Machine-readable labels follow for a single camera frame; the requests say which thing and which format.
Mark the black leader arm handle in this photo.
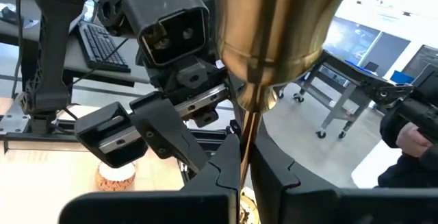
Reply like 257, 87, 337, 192
362, 62, 438, 145

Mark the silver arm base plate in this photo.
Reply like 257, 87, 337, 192
0, 92, 34, 136

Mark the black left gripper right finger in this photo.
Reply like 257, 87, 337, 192
250, 133, 438, 224

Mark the person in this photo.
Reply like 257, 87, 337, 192
376, 107, 438, 189

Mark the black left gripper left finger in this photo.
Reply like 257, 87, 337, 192
58, 133, 242, 224

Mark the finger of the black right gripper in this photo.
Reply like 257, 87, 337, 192
129, 90, 210, 174

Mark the white tealight candle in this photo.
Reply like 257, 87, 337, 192
94, 161, 137, 193

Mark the tall gold candlestick holder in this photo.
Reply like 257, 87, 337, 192
211, 0, 361, 224

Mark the backlit computer keyboard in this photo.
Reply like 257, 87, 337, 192
75, 21, 132, 73

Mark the grey wheeled cart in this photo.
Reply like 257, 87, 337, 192
279, 49, 381, 140

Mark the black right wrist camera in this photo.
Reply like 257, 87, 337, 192
122, 0, 210, 68

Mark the grey rolling desk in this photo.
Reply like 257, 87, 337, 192
0, 0, 151, 85

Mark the person's hand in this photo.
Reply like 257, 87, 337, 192
396, 121, 434, 159

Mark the white box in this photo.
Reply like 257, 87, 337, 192
351, 138, 404, 189

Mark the blue wall screen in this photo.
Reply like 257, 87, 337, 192
323, 15, 411, 68

